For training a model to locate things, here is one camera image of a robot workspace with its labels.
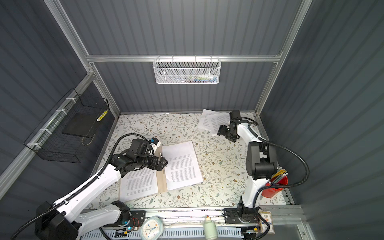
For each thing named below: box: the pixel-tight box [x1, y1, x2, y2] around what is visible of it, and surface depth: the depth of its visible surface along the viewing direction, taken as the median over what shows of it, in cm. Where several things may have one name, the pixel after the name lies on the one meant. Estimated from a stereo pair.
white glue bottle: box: [203, 215, 218, 240], surface depth 66 cm
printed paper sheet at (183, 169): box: [161, 140, 204, 191], surface depth 93 cm
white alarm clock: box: [139, 216, 164, 240], surface depth 70 cm
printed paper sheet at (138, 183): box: [119, 167, 159, 203], surface depth 85 cm
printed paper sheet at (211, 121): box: [198, 109, 231, 134], surface depth 118 cm
